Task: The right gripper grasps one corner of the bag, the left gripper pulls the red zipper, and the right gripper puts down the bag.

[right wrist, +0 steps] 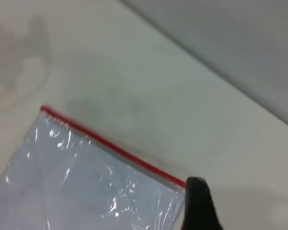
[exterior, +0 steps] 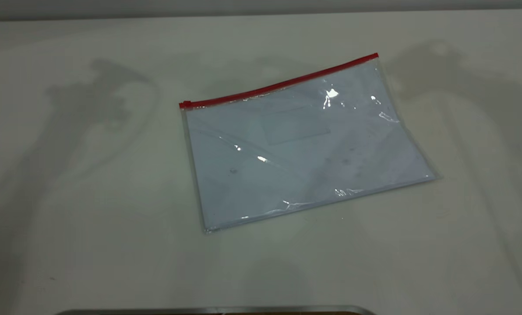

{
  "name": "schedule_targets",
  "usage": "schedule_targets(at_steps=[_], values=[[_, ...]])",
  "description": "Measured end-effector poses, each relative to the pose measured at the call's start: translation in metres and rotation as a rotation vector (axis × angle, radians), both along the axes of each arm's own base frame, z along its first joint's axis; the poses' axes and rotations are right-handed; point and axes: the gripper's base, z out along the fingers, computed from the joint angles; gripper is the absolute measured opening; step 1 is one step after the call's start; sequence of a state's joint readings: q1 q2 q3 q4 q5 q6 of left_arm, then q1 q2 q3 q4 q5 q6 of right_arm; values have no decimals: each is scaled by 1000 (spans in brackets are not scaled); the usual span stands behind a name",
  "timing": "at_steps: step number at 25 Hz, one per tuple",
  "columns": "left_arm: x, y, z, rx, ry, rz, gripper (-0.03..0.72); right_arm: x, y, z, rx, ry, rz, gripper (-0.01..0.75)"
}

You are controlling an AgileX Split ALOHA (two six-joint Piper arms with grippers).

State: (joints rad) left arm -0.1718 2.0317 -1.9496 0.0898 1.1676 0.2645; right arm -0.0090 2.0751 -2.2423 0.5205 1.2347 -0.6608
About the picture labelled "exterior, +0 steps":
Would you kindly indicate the clear plastic zipper bag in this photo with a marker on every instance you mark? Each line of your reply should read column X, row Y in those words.
column 296, row 148

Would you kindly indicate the red zipper slider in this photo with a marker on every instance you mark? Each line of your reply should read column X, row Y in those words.
column 185, row 104

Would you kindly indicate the metal frame edge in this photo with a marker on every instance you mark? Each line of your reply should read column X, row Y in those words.
column 217, row 311

